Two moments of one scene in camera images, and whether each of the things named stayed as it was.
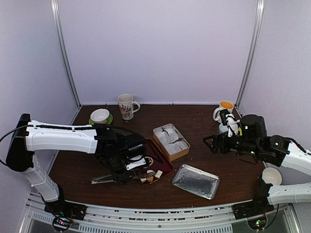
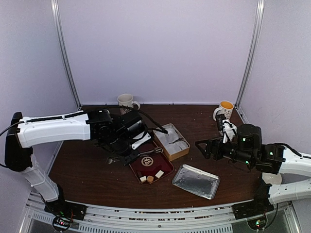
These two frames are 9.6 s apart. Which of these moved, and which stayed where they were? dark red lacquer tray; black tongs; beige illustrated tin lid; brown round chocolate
Moved: black tongs
Stayed: beige illustrated tin lid; dark red lacquer tray; brown round chocolate
